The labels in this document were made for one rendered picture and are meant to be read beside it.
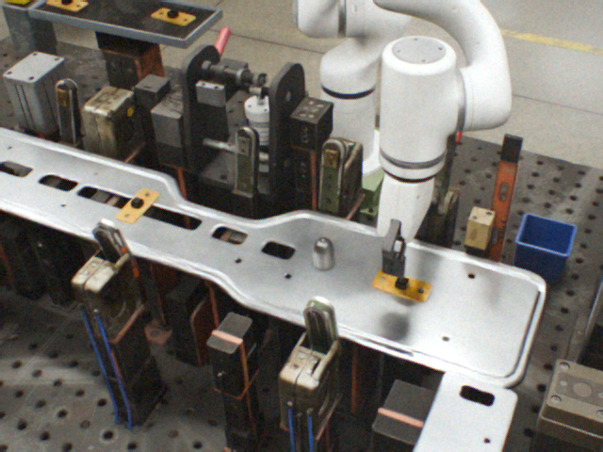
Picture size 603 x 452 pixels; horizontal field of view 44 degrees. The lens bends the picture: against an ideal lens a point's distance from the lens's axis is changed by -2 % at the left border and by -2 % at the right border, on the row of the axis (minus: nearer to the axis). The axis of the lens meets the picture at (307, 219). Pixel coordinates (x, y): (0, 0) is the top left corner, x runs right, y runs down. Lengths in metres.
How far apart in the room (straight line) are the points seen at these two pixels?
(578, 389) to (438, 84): 0.40
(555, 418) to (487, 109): 0.38
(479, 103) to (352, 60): 0.68
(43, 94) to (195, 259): 0.50
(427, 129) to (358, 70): 0.66
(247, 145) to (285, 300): 0.29
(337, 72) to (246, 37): 2.35
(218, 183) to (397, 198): 0.51
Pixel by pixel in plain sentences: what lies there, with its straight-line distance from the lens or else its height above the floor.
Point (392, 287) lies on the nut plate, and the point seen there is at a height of 1.00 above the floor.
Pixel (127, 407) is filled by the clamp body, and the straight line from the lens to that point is 1.33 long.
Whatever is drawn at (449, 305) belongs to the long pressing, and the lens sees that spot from 1.12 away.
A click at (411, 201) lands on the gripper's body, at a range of 0.96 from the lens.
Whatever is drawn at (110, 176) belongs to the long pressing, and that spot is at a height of 1.00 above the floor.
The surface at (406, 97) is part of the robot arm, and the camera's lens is 0.87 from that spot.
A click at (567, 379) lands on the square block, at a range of 0.99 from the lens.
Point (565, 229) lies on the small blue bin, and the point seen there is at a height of 0.78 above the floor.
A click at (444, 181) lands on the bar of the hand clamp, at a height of 1.10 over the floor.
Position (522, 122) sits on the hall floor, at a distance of 3.31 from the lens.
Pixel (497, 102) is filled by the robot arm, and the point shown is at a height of 1.34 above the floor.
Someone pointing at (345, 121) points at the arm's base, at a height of 0.91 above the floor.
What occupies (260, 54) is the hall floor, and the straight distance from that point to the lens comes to 3.73.
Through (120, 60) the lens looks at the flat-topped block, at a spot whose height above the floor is 1.07.
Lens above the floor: 1.82
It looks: 42 degrees down
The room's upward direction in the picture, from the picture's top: 2 degrees counter-clockwise
